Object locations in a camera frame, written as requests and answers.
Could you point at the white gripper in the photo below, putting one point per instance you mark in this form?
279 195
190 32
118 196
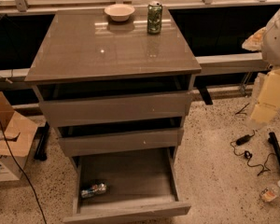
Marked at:
276 39

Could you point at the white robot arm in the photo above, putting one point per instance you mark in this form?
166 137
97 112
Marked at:
267 41

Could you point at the silver blue redbull can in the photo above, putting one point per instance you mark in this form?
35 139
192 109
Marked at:
93 190

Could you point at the brown cardboard box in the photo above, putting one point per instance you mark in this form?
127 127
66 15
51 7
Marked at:
17 134

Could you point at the black power adapter with cable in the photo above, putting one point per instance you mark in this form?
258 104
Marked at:
243 133

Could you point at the grey drawer cabinet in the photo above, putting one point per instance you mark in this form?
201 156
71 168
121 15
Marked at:
90 31

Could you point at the white ceramic bowl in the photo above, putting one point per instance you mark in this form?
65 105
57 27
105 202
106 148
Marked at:
119 12

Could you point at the grey middle drawer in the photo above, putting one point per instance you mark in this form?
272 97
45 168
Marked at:
98 144

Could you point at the grey open bottom drawer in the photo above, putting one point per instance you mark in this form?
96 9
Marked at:
140 186

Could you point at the green soda can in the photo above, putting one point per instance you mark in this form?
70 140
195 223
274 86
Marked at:
154 16

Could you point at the clear plastic bottle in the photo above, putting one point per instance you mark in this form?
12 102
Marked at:
271 192

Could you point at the black stand leg left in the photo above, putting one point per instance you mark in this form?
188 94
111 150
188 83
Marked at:
42 135

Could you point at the grey top drawer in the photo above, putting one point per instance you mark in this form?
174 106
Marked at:
116 108

